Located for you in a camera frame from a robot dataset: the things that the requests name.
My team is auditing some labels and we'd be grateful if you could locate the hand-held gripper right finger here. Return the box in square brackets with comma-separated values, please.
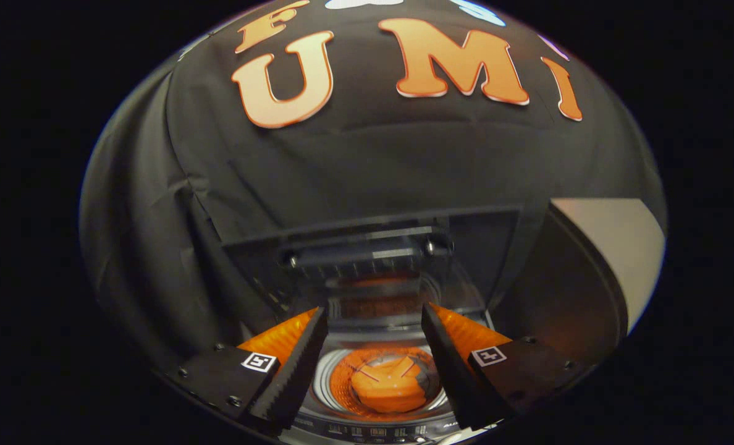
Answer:
[421, 303, 593, 431]

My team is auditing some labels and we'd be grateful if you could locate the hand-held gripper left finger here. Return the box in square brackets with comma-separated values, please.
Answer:
[163, 307, 329, 436]

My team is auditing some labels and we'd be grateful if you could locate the yellow polo shirt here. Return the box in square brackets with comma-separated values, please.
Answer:
[350, 355, 429, 413]

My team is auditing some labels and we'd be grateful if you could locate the black side curtain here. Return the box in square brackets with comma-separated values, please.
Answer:
[78, 59, 263, 378]

